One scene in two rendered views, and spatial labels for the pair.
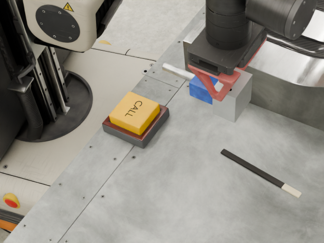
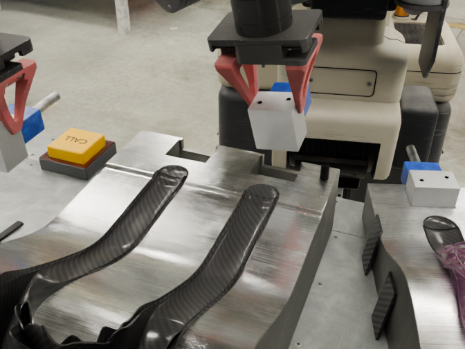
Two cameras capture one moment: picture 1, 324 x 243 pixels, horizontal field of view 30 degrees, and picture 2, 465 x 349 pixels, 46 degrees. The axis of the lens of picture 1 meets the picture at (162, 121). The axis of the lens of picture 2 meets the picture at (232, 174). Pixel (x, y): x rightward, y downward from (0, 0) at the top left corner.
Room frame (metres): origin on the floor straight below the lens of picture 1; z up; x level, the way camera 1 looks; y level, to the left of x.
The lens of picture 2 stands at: (0.66, -0.68, 1.24)
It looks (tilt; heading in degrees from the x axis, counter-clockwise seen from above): 34 degrees down; 73
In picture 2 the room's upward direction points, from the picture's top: straight up
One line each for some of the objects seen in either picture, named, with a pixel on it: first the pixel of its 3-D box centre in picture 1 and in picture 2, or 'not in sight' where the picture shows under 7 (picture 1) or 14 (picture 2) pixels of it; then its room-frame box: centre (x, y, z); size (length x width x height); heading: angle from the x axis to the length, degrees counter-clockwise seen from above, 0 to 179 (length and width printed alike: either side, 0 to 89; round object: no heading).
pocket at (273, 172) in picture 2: not in sight; (276, 180); (0.87, -0.19, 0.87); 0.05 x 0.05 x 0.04; 52
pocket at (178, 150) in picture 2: not in sight; (193, 162); (0.78, -0.12, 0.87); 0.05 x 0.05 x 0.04; 52
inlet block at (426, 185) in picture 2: not in sight; (421, 175); (1.05, -0.21, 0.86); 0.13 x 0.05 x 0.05; 69
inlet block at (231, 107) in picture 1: (202, 82); (22, 120); (0.59, -0.07, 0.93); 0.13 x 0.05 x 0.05; 51
